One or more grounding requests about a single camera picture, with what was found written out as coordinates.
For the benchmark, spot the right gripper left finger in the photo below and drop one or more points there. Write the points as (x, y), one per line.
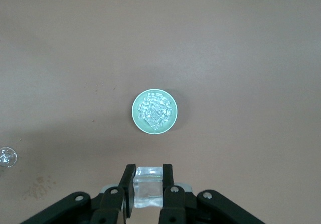
(105, 206)

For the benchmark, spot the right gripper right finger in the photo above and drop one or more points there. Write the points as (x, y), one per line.
(175, 206)

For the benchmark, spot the clear wine glass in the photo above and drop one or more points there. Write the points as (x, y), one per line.
(8, 156)

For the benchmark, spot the green ceramic bowl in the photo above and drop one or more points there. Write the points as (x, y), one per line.
(170, 124)

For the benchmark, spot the table cover sheet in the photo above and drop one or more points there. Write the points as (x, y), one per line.
(160, 33)

